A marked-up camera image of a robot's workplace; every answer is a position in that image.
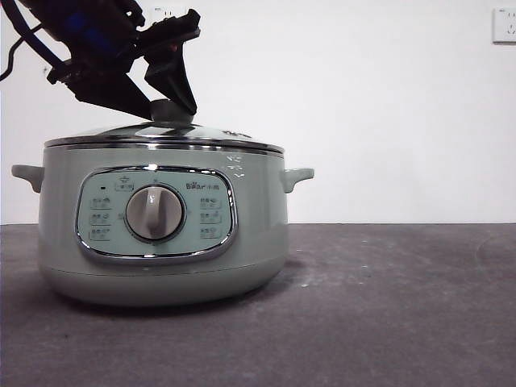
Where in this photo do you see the glass lid with green knob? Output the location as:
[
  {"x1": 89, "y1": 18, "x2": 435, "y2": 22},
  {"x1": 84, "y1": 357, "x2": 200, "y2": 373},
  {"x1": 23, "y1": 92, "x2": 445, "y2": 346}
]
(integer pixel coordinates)
[{"x1": 44, "y1": 99, "x2": 285, "y2": 156}]

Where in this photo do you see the pale green electric cooking pot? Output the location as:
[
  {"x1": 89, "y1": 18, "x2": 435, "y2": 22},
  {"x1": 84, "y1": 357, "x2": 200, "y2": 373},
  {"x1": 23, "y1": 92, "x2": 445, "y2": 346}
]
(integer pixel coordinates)
[{"x1": 10, "y1": 145, "x2": 316, "y2": 309}]

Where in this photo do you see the white wall socket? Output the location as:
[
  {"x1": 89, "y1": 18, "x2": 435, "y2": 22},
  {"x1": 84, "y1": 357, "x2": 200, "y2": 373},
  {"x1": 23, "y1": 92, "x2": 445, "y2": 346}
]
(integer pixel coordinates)
[
  {"x1": 152, "y1": 5, "x2": 183, "y2": 20},
  {"x1": 492, "y1": 7, "x2": 516, "y2": 45}
]

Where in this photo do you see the black cable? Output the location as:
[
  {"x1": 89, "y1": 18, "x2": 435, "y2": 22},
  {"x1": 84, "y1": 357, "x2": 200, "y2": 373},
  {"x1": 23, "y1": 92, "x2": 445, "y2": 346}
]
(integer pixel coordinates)
[{"x1": 0, "y1": 0, "x2": 56, "y2": 81}]

